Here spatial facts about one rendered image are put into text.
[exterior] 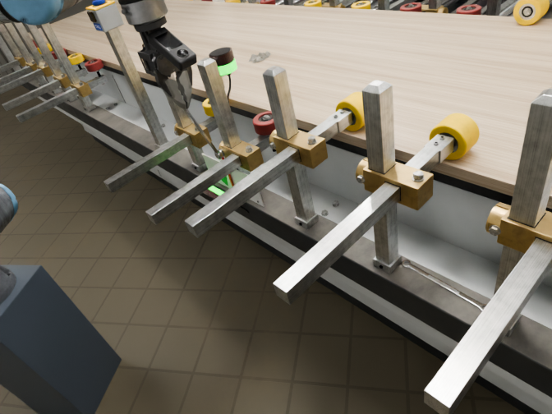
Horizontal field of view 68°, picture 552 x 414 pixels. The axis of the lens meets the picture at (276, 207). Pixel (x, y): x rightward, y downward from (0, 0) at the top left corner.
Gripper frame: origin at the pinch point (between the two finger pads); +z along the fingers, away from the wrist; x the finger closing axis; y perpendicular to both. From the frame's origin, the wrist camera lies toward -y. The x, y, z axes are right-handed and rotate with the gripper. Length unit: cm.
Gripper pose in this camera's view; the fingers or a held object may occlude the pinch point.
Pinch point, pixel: (186, 104)
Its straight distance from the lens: 106.3
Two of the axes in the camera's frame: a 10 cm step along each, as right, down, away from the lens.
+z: 2.1, 7.5, 6.3
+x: -7.1, 5.6, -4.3
